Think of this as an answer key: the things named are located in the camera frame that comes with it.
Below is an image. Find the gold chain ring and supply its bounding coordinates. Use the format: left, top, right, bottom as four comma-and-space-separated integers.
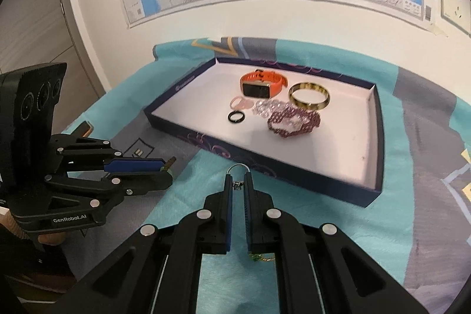
247, 251, 277, 263

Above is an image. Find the silver key ring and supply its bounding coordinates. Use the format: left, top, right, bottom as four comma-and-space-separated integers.
226, 162, 253, 191

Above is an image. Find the pink ring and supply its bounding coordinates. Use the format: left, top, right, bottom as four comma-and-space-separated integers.
230, 95, 255, 112

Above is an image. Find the clear crystal bead bracelet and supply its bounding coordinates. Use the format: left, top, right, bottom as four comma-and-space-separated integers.
251, 98, 296, 118

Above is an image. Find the dark purple bead bracelet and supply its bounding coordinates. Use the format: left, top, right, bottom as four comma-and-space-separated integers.
266, 104, 322, 139

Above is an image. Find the orange smart watch band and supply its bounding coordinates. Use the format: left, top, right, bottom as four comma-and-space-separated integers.
240, 69, 288, 99

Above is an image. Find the tortoiseshell bangle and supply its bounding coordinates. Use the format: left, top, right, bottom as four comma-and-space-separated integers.
288, 82, 331, 111

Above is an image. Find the person's left forearm sleeve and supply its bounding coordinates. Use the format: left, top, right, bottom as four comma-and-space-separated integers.
0, 211, 29, 240

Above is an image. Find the person's left hand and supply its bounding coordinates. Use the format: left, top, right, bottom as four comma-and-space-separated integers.
37, 232, 67, 245

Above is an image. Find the grey wooden door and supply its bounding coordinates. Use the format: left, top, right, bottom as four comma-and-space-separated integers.
1, 0, 105, 133

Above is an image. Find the teal grey patterned cloth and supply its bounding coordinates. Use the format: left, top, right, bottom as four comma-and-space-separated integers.
63, 37, 470, 313

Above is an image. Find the dark blue shallow box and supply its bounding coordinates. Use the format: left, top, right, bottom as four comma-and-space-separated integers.
145, 57, 385, 206

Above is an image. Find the white wall socket panel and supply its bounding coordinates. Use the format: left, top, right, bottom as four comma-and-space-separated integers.
441, 0, 470, 35

